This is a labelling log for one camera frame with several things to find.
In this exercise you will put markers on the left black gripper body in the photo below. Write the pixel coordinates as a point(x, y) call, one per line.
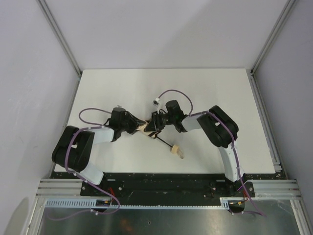
point(133, 123)

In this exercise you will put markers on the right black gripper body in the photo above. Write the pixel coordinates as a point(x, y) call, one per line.
point(156, 121)

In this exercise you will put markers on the beige folding umbrella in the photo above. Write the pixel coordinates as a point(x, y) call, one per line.
point(175, 149)

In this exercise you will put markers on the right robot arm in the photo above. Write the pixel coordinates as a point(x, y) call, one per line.
point(220, 129)

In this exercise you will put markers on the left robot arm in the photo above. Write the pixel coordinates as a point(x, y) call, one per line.
point(74, 147)

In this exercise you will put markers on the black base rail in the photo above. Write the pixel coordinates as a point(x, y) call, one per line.
point(169, 189)

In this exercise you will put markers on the aluminium frame profile right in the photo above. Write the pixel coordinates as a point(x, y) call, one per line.
point(265, 122)

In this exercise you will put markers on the aluminium front frame beam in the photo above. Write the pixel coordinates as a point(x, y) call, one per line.
point(264, 189)

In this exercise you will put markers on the left aluminium corner post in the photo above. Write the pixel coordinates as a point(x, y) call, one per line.
point(59, 35)

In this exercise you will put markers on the aluminium corner post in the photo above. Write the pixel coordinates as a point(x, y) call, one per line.
point(277, 28)
point(59, 35)

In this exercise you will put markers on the right aluminium corner post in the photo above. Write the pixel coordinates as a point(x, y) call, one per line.
point(277, 28)

